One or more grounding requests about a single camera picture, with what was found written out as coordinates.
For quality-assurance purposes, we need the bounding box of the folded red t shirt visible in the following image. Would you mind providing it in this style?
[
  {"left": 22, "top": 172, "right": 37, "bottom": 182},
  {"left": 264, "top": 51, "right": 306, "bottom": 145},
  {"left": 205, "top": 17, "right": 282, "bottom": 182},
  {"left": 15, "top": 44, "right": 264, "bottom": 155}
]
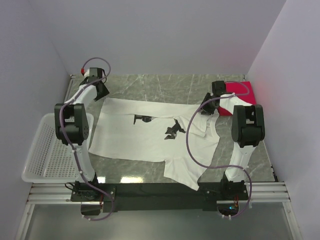
[{"left": 218, "top": 81, "right": 257, "bottom": 116}]

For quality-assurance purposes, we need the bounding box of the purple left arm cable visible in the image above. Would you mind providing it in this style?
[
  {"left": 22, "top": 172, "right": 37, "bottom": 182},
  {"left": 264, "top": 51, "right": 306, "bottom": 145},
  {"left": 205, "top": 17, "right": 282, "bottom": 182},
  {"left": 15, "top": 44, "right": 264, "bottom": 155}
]
[{"left": 61, "top": 56, "right": 117, "bottom": 222}]

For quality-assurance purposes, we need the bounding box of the white plastic basket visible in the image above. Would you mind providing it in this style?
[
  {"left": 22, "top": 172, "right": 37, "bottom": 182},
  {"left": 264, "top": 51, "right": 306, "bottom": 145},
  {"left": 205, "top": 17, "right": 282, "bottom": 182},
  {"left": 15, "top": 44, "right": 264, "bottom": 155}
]
[{"left": 21, "top": 113, "right": 95, "bottom": 184}]

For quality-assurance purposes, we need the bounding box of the black base beam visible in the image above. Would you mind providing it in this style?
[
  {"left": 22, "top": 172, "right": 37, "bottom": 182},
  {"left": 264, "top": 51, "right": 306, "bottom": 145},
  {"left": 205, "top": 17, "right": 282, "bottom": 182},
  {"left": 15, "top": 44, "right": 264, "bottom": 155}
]
[{"left": 70, "top": 181, "right": 250, "bottom": 216}]

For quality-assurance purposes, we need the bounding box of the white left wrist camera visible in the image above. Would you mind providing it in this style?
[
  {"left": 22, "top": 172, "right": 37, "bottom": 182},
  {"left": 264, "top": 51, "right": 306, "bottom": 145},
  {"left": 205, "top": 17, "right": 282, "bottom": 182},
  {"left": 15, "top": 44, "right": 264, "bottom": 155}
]
[{"left": 80, "top": 68, "right": 91, "bottom": 78}]

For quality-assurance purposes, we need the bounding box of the white t shirt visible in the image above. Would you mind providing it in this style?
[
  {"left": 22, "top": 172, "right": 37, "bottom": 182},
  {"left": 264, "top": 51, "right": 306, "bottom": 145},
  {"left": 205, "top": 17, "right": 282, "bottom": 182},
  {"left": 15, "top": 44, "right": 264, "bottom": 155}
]
[{"left": 88, "top": 98, "right": 220, "bottom": 190}]

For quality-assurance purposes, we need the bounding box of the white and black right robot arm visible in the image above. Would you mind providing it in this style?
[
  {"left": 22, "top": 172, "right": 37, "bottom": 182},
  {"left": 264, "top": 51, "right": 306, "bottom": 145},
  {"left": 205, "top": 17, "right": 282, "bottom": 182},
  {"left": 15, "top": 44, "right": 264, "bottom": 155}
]
[{"left": 200, "top": 80, "right": 265, "bottom": 200}]

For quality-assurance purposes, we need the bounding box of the aluminium rail frame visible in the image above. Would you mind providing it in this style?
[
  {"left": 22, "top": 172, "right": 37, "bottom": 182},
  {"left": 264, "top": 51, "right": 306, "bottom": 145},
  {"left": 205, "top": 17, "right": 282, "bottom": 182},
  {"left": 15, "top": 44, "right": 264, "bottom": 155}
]
[{"left": 15, "top": 182, "right": 303, "bottom": 240}]

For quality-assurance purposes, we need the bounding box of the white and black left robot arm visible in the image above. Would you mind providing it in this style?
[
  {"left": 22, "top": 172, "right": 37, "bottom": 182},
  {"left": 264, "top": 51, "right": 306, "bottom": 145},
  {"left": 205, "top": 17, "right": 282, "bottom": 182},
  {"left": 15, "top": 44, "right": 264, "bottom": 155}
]
[{"left": 54, "top": 67, "right": 110, "bottom": 183}]

